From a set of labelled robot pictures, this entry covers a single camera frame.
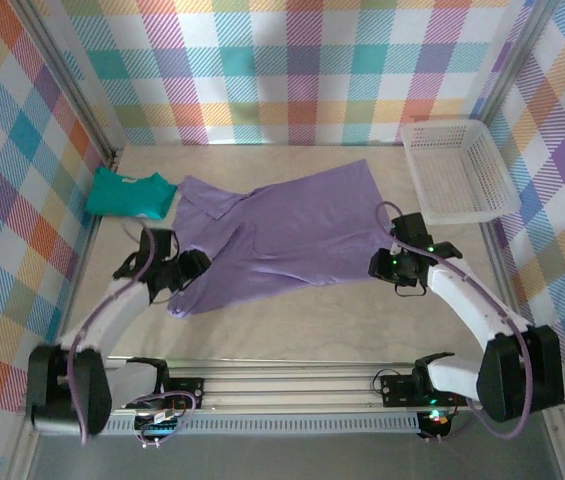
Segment purple t-shirt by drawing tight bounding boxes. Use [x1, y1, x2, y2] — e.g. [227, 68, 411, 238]
[166, 158, 398, 320]

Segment folded teal t-shirt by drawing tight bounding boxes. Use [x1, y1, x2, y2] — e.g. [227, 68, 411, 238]
[84, 166, 178, 220]

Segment white plastic mesh basket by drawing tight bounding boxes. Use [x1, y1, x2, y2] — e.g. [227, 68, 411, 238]
[399, 119, 518, 227]

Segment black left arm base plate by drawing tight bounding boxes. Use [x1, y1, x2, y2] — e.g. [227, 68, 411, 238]
[161, 378, 207, 411]

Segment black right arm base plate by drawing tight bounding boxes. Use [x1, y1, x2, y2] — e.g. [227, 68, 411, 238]
[380, 373, 473, 408]

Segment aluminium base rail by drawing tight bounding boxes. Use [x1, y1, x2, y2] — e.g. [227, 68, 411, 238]
[106, 355, 565, 416]

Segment grey slotted cable duct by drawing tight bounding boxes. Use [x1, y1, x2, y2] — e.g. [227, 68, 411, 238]
[106, 417, 422, 437]

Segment aluminium corner post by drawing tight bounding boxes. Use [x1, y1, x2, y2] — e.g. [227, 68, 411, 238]
[9, 0, 124, 169]
[471, 0, 561, 129]

